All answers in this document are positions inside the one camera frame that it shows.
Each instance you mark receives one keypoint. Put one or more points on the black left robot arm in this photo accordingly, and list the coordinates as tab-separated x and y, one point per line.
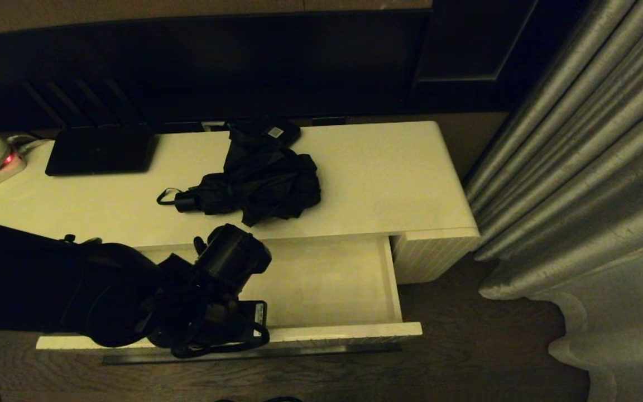
31	279

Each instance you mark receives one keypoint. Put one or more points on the white sheer curtain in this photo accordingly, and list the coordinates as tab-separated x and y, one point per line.
634	346

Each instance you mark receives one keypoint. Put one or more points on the black flat set-top box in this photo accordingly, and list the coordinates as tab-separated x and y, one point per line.
101	151

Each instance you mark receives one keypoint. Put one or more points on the white low cabinet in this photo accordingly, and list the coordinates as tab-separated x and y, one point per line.
383	178

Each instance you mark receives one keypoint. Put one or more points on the cream fluted drawer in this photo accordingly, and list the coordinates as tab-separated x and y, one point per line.
327	285

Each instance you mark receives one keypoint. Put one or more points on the black television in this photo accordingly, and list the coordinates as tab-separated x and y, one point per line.
215	67

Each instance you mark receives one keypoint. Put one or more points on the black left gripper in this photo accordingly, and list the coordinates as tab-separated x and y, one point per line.
215	324

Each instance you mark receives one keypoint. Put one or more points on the white power strip red light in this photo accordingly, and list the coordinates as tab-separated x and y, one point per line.
4	170

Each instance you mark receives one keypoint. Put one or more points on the black umbrella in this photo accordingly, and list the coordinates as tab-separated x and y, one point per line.
265	184

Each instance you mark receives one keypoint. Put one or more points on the grey textured curtain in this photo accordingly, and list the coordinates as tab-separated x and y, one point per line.
578	139

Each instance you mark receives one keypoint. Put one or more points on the small black square box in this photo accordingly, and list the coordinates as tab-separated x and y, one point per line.
285	133

